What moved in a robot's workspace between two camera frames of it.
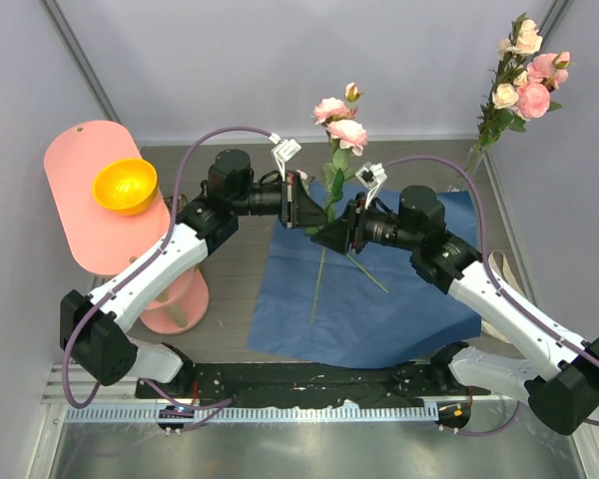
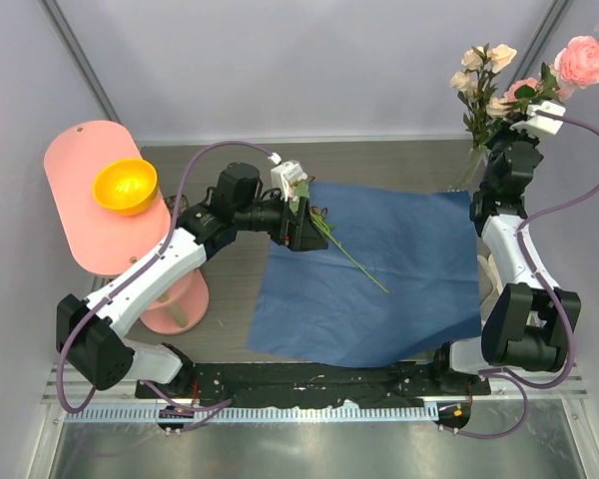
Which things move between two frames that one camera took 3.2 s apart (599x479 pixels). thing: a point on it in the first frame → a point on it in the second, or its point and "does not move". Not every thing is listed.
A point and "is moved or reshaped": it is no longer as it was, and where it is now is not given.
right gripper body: [357, 229] → [504, 137]
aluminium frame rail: [82, 385] does not move
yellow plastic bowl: [127, 186] does not move
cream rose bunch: [496, 114] → [474, 87]
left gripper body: [288, 200] → [289, 230]
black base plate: [272, 384] does not move
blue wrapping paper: [372, 309] does not move
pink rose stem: [545, 73] is moved or reshaped
